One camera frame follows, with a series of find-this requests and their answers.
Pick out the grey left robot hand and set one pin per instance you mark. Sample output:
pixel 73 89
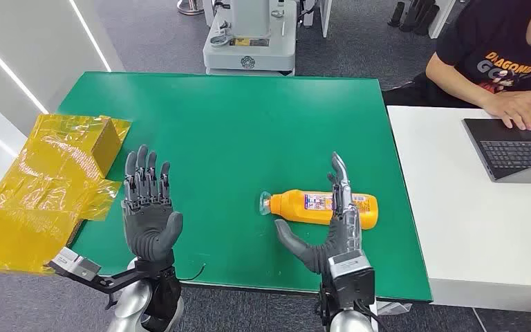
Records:
pixel 148 229

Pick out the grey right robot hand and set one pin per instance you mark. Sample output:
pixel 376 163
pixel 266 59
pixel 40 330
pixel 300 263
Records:
pixel 338 238

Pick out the orange plastic bottle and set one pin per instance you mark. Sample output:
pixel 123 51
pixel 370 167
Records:
pixel 297 208

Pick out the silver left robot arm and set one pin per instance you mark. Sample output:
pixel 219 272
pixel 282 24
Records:
pixel 130 302

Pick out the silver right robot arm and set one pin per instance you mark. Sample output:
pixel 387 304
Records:
pixel 348 323

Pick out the grey robot base machine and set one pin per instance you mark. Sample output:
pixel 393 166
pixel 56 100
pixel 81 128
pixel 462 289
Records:
pixel 247 50

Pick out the white table foot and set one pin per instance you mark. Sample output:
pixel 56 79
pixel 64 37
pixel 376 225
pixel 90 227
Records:
pixel 393 308

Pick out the white desk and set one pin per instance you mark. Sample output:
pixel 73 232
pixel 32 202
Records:
pixel 453 206

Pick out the yellow film wrapped cardboard box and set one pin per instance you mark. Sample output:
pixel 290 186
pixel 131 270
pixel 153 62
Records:
pixel 27 192

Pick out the green table mat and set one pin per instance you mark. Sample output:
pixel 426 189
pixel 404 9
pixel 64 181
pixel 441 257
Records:
pixel 247 137

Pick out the dark grey laptop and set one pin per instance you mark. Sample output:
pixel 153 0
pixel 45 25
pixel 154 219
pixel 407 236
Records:
pixel 513 156

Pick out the person's hand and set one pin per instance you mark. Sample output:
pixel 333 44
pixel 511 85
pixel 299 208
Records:
pixel 513 107

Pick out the white upright panel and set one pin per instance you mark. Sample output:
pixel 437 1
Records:
pixel 325 18

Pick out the chrome stand base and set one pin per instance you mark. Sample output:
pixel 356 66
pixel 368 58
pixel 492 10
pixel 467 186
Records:
pixel 190 8

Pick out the black leaning bundle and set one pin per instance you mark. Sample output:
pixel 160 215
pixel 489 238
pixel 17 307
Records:
pixel 421 18

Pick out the white cabinet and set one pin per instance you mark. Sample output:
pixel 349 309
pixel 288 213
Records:
pixel 442 18

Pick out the person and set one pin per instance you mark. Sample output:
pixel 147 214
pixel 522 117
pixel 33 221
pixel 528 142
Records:
pixel 490 36

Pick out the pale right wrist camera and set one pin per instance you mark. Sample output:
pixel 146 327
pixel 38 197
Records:
pixel 350 266

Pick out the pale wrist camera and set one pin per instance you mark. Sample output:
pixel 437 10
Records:
pixel 350 266
pixel 75 266

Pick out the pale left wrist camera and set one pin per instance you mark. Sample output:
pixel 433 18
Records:
pixel 75 266

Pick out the slim black post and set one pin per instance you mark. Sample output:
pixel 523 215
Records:
pixel 396 13

